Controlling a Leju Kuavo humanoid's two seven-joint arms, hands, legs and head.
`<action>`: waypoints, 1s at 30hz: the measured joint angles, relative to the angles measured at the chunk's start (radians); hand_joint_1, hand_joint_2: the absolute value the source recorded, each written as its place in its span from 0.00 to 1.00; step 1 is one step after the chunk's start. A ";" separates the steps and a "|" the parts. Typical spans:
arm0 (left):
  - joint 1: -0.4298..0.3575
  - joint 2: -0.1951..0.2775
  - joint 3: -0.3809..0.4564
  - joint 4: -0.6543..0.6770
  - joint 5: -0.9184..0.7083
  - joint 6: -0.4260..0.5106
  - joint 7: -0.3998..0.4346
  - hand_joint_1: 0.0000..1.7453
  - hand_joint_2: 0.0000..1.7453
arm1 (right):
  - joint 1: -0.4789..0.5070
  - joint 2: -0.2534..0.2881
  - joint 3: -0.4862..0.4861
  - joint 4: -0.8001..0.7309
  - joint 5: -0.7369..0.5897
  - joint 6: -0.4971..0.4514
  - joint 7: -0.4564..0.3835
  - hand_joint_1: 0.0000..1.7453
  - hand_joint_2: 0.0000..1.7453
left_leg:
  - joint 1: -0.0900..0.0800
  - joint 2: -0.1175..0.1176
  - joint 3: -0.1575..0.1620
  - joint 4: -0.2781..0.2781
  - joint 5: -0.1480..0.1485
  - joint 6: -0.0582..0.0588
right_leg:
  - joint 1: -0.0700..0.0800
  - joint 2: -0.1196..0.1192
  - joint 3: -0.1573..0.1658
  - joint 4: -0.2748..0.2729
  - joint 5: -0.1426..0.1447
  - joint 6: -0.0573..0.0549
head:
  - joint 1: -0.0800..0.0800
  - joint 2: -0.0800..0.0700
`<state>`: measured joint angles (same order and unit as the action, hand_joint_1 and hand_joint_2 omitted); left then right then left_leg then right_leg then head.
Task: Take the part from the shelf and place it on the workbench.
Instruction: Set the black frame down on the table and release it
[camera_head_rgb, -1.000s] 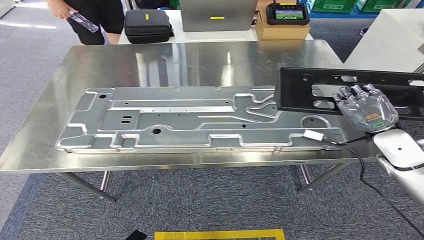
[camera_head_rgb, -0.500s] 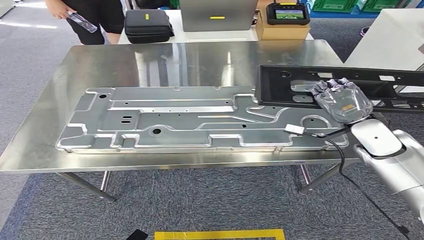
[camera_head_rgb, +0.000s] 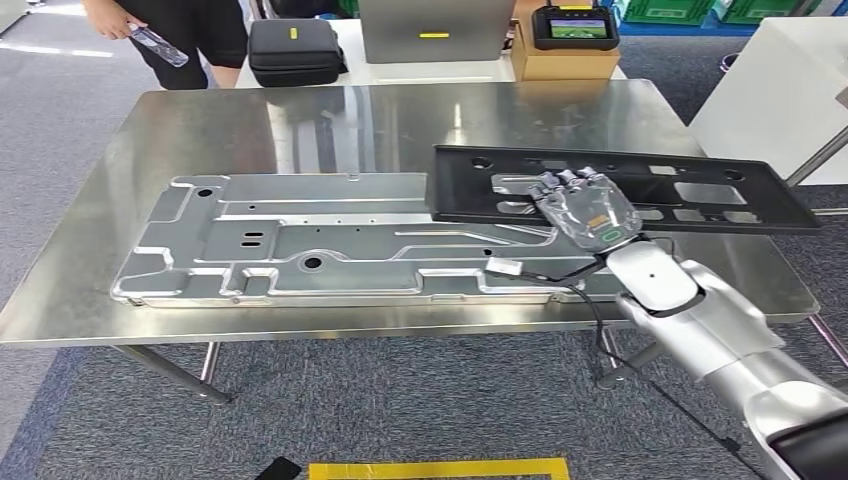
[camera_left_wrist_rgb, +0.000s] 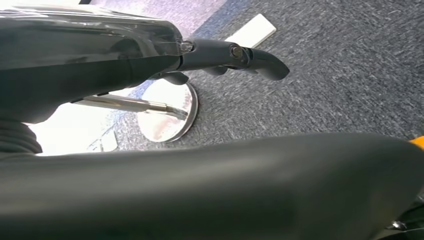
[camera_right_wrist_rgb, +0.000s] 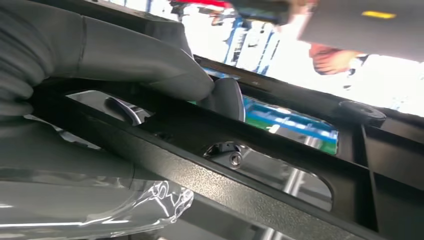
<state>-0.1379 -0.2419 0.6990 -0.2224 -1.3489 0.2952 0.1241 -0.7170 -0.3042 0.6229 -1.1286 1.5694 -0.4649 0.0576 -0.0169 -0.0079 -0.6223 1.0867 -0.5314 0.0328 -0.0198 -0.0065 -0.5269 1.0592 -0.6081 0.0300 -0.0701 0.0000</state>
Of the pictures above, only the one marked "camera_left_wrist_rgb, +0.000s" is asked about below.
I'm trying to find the chrome stand with round base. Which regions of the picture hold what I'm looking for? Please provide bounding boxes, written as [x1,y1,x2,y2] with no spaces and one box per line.
[71,79,200,144]

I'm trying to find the white floor socket plate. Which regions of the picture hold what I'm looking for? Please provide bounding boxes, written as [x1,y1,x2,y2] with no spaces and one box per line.
[224,13,277,49]

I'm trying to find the yellow floor tape square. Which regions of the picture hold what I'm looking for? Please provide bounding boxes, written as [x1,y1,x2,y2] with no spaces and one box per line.
[409,135,424,151]

